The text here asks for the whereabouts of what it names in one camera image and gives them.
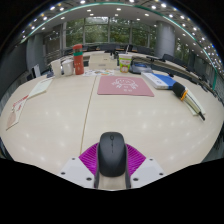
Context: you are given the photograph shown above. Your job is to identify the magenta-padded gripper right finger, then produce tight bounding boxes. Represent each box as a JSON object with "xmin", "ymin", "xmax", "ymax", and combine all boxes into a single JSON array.
[{"xmin": 125, "ymin": 143, "xmax": 167, "ymax": 190}]

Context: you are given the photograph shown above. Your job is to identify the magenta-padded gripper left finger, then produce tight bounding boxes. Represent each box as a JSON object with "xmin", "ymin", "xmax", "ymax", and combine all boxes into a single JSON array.
[{"xmin": 57, "ymin": 142, "xmax": 101, "ymax": 190}]

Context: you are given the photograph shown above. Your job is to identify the black computer mouse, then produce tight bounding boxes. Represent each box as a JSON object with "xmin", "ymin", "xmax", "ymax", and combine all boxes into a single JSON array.
[{"xmin": 96, "ymin": 131, "xmax": 129, "ymax": 178}]

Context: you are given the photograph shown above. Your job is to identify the pink mouse pad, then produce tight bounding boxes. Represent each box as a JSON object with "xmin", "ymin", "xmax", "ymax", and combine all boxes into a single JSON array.
[{"xmin": 97, "ymin": 75, "xmax": 155, "ymax": 98}]

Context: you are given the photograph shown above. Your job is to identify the red and white leaflet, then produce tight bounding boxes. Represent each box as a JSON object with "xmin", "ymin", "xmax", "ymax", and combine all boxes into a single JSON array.
[{"xmin": 5, "ymin": 94, "xmax": 30, "ymax": 131}]

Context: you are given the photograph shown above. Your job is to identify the blue and white book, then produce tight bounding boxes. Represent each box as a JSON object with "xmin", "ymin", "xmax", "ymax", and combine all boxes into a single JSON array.
[{"xmin": 140, "ymin": 71, "xmax": 178, "ymax": 90}]

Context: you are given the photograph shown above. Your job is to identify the white cup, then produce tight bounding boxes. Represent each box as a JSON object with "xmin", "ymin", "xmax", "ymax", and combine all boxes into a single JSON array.
[
  {"xmin": 49, "ymin": 59, "xmax": 63, "ymax": 77},
  {"xmin": 61, "ymin": 58, "xmax": 75, "ymax": 77}
]

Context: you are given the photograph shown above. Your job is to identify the grey conference microphone console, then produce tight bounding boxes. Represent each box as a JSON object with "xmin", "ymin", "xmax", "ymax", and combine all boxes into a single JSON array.
[{"xmin": 128, "ymin": 61, "xmax": 154, "ymax": 75}]

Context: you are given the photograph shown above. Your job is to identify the white leaning board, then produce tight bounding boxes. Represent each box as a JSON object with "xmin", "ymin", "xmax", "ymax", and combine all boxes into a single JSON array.
[{"xmin": 31, "ymin": 64, "xmax": 42, "ymax": 79}]

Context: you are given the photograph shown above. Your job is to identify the red thermos bottle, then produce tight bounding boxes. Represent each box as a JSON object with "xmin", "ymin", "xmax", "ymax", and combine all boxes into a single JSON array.
[{"xmin": 72, "ymin": 43, "xmax": 85, "ymax": 76}]

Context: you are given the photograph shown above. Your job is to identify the printed paper cup with straw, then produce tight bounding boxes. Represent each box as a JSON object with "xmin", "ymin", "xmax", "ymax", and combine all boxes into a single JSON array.
[{"xmin": 118, "ymin": 53, "xmax": 133, "ymax": 74}]

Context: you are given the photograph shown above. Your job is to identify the white cardboard box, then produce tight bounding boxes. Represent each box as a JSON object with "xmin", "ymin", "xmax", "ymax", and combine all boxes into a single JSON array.
[{"xmin": 87, "ymin": 53, "xmax": 118, "ymax": 71}]

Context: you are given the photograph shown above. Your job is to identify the ceiling lights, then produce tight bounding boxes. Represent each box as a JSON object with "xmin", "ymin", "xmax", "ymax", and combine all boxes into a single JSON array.
[{"xmin": 19, "ymin": 0, "xmax": 224, "ymax": 69}]

